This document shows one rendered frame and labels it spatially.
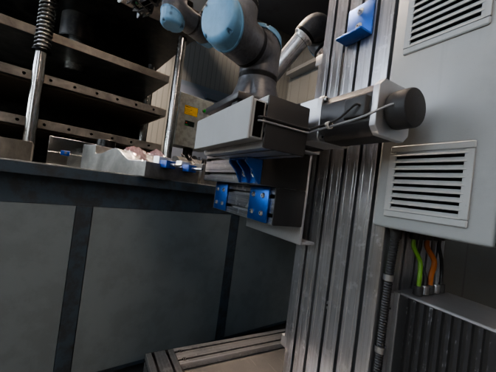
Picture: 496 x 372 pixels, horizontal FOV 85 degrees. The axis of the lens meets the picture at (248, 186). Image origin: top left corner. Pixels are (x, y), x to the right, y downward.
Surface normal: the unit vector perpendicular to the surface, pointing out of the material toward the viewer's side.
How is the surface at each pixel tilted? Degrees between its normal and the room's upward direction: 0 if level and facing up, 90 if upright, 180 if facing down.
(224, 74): 90
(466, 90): 90
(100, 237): 90
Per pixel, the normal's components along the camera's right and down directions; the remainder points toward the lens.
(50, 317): 0.61, 0.07
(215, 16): -0.57, 0.04
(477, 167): -0.86, -0.12
